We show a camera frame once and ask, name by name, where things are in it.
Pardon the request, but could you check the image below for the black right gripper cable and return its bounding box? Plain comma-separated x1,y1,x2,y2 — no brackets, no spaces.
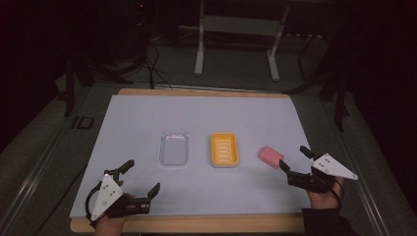
328,179,345,208

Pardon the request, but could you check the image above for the person's right hand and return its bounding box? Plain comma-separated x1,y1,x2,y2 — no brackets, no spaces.
307,177,345,210

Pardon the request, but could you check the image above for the white metal stand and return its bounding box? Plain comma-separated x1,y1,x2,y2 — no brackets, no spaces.
194,0,291,83

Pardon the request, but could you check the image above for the clear plastic tray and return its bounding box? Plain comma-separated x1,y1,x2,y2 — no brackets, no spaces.
158,131,191,167

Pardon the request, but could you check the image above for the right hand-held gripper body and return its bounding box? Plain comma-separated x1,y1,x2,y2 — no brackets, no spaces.
287,152,359,194

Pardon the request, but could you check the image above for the black stand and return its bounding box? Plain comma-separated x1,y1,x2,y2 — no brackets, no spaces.
62,53,134,118
284,32,351,133

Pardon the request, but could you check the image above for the pink soap bar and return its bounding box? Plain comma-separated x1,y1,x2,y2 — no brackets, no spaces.
258,146,285,170

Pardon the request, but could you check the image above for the black floor cable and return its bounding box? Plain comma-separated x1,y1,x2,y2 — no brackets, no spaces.
143,40,174,90

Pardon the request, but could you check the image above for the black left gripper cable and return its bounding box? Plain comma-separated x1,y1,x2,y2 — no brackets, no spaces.
85,181,103,225

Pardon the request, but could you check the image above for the white table mat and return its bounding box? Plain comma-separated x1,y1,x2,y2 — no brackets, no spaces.
70,94,313,219

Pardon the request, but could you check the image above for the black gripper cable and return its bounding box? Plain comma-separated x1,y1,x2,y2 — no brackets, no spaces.
328,179,345,208
85,181,103,225

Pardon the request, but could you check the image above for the yellow soap dish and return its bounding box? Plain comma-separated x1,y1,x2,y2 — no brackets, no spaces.
209,131,240,169

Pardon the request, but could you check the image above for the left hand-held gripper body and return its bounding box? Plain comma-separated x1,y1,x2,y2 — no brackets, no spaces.
89,168,151,222

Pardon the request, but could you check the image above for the person's left hand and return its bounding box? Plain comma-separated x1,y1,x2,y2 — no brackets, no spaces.
93,193,136,236

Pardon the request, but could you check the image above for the black rectangular floor frame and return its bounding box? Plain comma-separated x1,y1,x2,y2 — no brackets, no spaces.
71,115,95,130

